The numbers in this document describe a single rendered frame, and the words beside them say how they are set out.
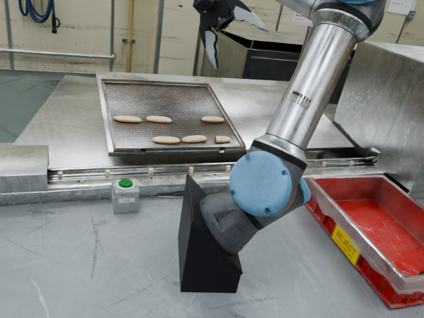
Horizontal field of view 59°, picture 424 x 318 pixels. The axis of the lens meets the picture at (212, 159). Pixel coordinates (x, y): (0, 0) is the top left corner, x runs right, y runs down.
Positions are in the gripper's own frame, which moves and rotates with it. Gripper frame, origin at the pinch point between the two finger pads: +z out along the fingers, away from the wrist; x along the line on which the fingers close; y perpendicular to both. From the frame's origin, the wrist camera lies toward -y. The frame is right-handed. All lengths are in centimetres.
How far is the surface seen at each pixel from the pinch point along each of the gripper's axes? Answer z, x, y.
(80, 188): 5, 60, -5
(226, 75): -38, 78, 235
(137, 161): 4, 60, 25
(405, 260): 73, -3, 24
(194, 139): 8, 42, 38
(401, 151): 54, -16, 69
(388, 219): 67, -2, 44
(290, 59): -17, 25, 238
